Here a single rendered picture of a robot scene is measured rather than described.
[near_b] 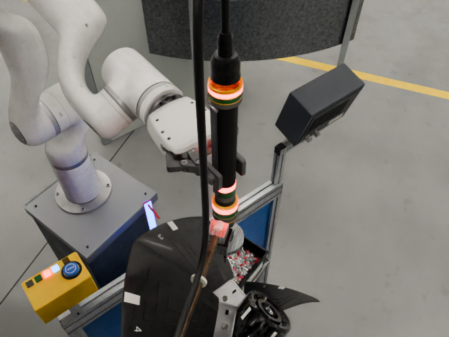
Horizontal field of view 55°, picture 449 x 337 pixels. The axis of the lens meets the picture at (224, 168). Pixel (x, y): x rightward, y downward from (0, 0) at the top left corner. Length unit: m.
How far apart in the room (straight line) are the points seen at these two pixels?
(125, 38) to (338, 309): 1.93
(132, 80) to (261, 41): 1.98
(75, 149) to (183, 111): 0.69
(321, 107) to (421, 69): 2.58
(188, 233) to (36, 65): 0.56
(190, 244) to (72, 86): 0.52
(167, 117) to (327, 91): 0.86
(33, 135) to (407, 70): 3.18
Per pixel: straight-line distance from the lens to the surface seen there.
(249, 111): 3.21
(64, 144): 1.35
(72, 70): 0.79
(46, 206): 1.56
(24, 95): 1.20
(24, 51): 1.13
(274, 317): 1.00
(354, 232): 2.64
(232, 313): 0.97
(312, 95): 1.43
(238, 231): 0.80
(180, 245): 1.10
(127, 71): 0.77
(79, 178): 1.42
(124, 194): 1.51
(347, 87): 1.50
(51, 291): 1.26
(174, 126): 0.67
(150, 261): 0.83
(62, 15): 0.82
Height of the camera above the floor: 2.14
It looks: 50 degrees down
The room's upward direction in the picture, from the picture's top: straight up
